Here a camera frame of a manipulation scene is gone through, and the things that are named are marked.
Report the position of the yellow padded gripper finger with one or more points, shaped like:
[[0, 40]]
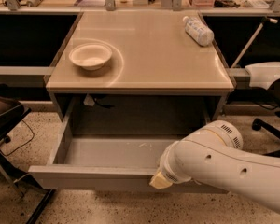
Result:
[[158, 181]]

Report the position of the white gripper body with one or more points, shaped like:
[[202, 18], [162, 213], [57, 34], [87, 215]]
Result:
[[172, 171]]

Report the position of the grey top drawer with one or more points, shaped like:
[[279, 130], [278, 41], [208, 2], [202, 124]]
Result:
[[116, 145]]

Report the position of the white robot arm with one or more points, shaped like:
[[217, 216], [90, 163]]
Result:
[[213, 155]]

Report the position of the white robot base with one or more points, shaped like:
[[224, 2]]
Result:
[[263, 75]]

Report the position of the grey drawer cabinet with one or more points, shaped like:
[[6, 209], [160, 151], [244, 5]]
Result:
[[152, 56]]

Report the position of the clear plastic water bottle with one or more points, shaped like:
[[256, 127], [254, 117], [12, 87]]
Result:
[[203, 35]]

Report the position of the white paper bowl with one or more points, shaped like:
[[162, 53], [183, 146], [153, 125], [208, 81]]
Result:
[[90, 56]]

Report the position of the black office chair left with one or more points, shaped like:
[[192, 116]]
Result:
[[22, 200]]

